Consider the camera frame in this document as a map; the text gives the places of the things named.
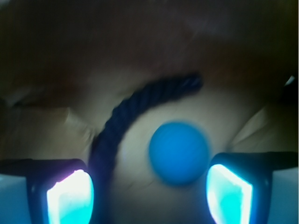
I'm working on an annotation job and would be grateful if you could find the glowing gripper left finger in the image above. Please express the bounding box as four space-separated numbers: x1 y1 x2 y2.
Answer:
0 159 94 224

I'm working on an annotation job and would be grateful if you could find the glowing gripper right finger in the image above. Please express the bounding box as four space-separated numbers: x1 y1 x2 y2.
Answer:
206 152 299 224

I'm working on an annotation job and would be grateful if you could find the blue foam ball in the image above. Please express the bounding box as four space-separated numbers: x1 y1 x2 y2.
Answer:
149 121 210 186

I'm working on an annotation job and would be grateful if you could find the dark navy rope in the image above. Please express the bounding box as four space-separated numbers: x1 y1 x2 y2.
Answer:
90 73 203 178

